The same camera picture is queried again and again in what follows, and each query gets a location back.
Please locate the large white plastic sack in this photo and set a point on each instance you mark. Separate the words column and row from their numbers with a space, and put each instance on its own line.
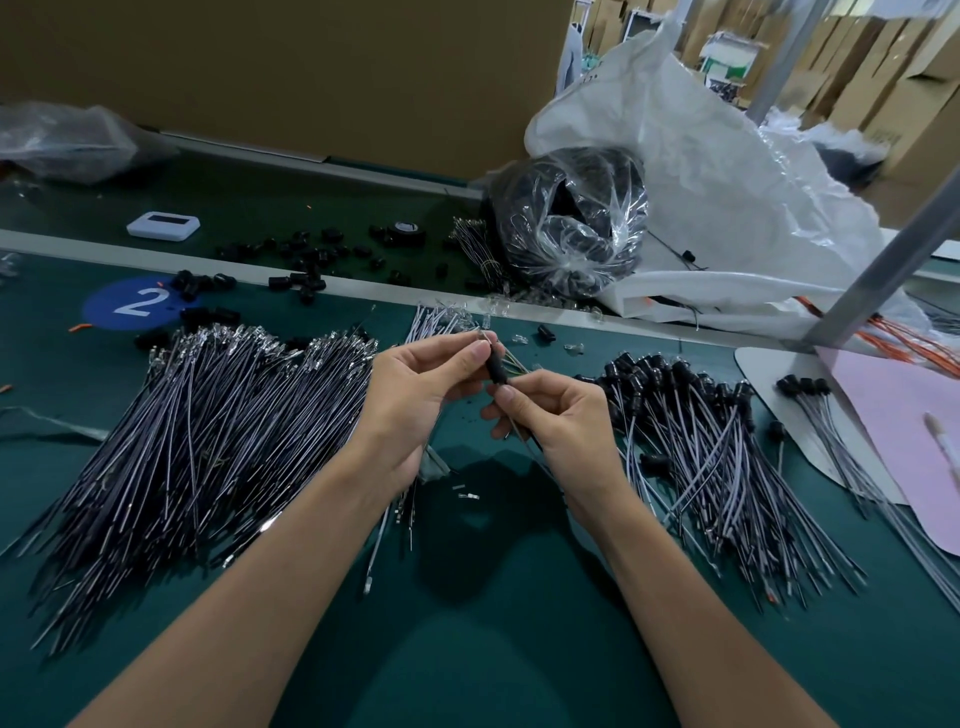
column 735, row 180

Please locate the black plastic caps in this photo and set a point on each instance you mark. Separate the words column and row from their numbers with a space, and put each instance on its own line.
column 300, row 278

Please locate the blue round number sticker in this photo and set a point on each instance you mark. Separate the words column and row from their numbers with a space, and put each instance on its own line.
column 135, row 302

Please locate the white pen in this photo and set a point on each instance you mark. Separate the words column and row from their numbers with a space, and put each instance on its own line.
column 942, row 446

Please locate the clear bag with black contents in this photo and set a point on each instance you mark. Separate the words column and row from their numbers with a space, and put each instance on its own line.
column 570, row 222

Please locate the grey metal frame post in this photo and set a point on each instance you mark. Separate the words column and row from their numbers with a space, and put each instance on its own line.
column 888, row 252
column 785, row 60

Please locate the small clear plastic piece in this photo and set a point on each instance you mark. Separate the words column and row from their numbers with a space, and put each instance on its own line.
column 432, row 465

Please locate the person's left forearm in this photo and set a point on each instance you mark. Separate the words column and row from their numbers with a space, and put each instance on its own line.
column 233, row 615

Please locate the crumpled clear plastic bag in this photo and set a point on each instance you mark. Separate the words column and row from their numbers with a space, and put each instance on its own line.
column 63, row 143

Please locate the person's right hand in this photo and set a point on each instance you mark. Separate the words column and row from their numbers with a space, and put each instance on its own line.
column 570, row 438

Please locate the person's right forearm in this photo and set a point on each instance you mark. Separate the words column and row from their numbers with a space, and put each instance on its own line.
column 713, row 630

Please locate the person's left hand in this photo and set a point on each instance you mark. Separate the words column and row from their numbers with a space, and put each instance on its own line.
column 405, row 402

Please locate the brown cardboard panel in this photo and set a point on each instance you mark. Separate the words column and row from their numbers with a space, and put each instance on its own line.
column 300, row 75

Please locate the stack of cardboard boxes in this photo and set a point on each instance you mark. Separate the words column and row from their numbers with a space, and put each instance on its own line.
column 912, row 83

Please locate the pink paper sheet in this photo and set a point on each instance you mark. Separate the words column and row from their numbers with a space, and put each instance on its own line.
column 900, row 438

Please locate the small white timer device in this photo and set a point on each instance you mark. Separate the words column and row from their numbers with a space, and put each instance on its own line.
column 162, row 225

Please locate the clear plastic strip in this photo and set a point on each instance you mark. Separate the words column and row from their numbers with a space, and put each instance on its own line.
column 45, row 423

